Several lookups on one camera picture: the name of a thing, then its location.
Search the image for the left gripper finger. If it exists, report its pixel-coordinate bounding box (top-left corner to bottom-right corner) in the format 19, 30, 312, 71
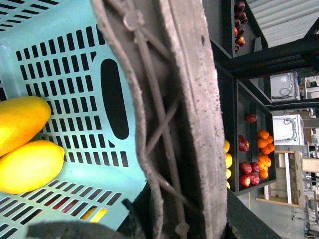
26, 221, 127, 239

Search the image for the black upper display tray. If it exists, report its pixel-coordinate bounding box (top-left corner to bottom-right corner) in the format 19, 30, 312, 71
220, 78, 276, 196

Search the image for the pile of oranges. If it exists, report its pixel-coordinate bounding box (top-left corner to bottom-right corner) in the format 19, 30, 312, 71
257, 129, 275, 179

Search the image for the light blue plastic basket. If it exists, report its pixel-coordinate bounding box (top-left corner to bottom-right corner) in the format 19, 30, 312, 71
0, 0, 146, 239

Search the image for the yellow mango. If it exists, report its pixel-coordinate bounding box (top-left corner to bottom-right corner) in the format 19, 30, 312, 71
0, 96, 51, 156

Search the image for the red apple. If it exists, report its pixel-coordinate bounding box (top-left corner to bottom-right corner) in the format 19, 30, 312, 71
239, 162, 252, 174
239, 174, 251, 188
238, 135, 250, 152
245, 113, 257, 123

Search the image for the brown basket handle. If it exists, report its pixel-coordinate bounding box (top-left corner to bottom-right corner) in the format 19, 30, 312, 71
91, 0, 227, 239

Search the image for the yellow lemon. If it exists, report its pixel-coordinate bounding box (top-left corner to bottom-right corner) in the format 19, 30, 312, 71
225, 140, 230, 153
0, 140, 65, 194
226, 153, 233, 169

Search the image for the white box appliance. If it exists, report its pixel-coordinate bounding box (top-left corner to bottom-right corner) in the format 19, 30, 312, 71
272, 114, 305, 146

